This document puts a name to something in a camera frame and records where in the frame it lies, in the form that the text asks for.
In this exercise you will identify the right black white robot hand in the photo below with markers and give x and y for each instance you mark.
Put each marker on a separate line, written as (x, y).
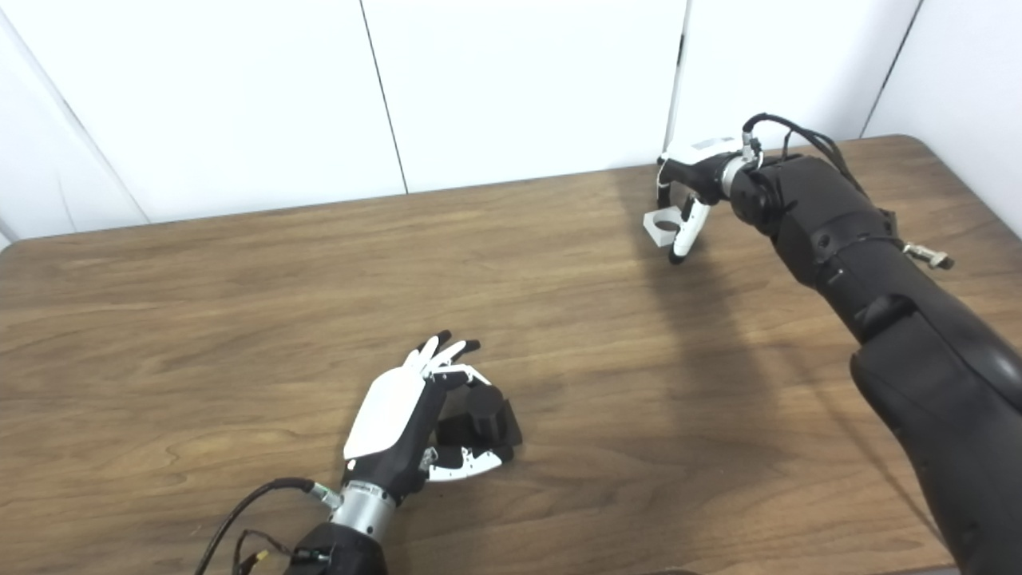
(703, 172)

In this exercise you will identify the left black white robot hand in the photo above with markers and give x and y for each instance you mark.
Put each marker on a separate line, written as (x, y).
(387, 415)

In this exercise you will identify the white square piece with hole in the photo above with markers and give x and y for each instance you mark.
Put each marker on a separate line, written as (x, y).
(656, 233)

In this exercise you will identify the black peg with square base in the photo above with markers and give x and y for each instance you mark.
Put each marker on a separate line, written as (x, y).
(483, 415)

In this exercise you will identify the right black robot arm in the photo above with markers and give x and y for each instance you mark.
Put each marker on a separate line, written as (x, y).
(918, 343)

